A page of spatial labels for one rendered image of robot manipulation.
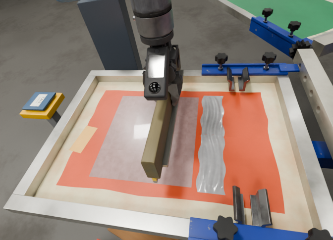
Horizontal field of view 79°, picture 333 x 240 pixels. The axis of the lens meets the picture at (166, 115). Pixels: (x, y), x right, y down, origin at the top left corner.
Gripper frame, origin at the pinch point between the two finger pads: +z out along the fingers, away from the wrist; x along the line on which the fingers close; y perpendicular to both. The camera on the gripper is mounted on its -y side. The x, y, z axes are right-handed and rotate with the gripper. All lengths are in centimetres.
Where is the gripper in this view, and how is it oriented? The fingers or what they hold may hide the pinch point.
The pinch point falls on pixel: (166, 104)
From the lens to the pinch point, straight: 56.2
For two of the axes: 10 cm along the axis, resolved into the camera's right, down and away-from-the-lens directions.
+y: 1.6, -7.6, 6.3
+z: 1.2, 6.5, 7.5
